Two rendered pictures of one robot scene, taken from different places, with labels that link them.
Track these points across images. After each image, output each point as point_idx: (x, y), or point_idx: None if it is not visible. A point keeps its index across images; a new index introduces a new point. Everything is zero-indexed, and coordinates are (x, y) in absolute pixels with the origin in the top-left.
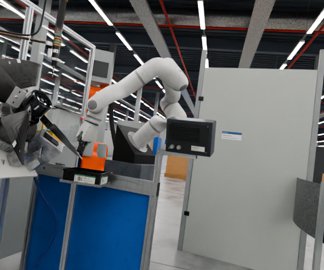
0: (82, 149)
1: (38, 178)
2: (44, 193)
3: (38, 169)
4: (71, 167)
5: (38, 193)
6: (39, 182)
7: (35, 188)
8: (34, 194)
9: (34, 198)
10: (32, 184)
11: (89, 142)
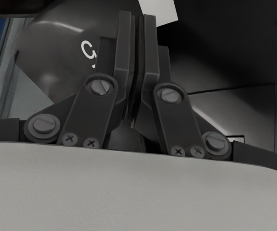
0: (148, 43)
1: None
2: None
3: None
4: (1, 13)
5: None
6: None
7: None
8: (3, 38)
9: (4, 26)
10: (0, 63)
11: None
